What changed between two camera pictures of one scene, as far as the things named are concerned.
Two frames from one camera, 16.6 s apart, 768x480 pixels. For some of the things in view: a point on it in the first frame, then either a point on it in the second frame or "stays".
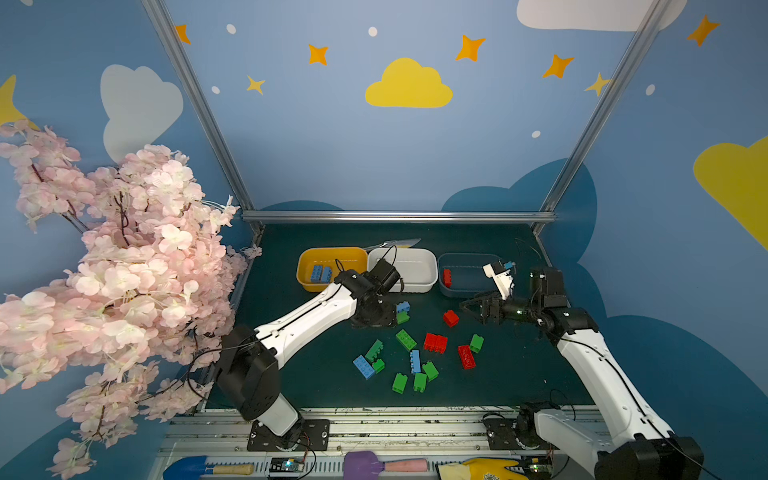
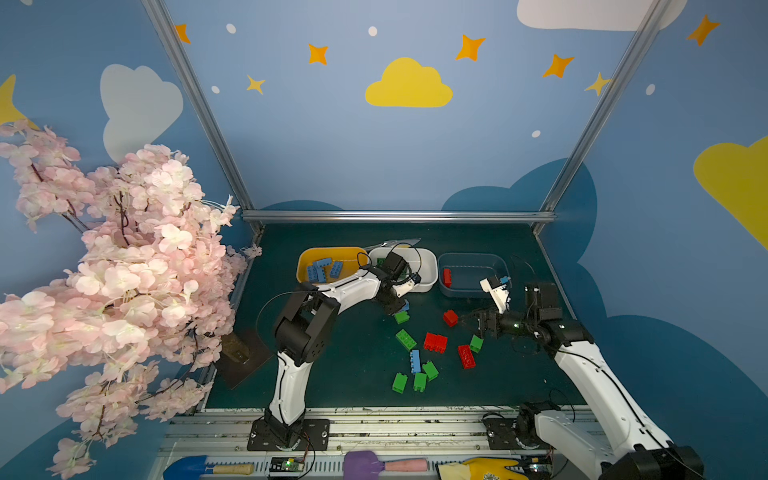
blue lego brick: (316, 273) stays
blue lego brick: (364, 367) → (336, 270)
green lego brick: (420, 381) stays
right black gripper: (495, 309) → (491, 322)
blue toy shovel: (197, 468) stays
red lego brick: (447, 278) stays
